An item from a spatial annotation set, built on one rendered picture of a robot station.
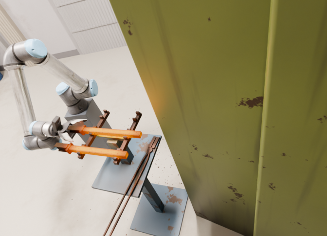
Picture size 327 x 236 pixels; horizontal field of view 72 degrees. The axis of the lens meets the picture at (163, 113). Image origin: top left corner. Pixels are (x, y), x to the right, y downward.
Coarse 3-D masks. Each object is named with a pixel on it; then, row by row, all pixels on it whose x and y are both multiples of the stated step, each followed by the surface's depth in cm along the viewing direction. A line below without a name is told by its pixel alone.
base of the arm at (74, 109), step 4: (80, 100) 203; (84, 100) 207; (76, 104) 200; (80, 104) 202; (84, 104) 205; (68, 108) 203; (72, 108) 201; (76, 108) 201; (80, 108) 204; (84, 108) 205; (72, 112) 203; (76, 112) 203; (80, 112) 204
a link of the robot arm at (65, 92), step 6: (60, 84) 195; (66, 84) 191; (60, 90) 188; (66, 90) 189; (72, 90) 189; (60, 96) 193; (66, 96) 192; (72, 96) 191; (66, 102) 197; (72, 102) 197
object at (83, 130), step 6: (72, 126) 125; (78, 126) 124; (84, 126) 122; (72, 132) 125; (78, 132) 124; (84, 132) 121; (96, 132) 117; (102, 132) 116; (108, 132) 115; (114, 132) 114; (120, 132) 113; (126, 132) 112; (132, 132) 110; (138, 132) 109
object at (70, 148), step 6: (60, 144) 116; (66, 144) 115; (72, 144) 116; (60, 150) 119; (66, 150) 113; (72, 150) 113; (78, 150) 111; (84, 150) 110; (90, 150) 109; (96, 150) 108; (102, 150) 107; (108, 150) 106; (114, 150) 105; (120, 150) 104; (108, 156) 106; (114, 156) 104; (120, 156) 103; (126, 156) 103
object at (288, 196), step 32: (288, 0) 35; (320, 0) 33; (288, 32) 38; (320, 32) 36; (288, 64) 43; (320, 64) 40; (288, 96) 48; (320, 96) 44; (288, 128) 54; (320, 128) 50; (288, 160) 63; (320, 160) 57; (256, 192) 86; (288, 192) 74; (320, 192) 66; (256, 224) 106; (288, 224) 91; (320, 224) 80
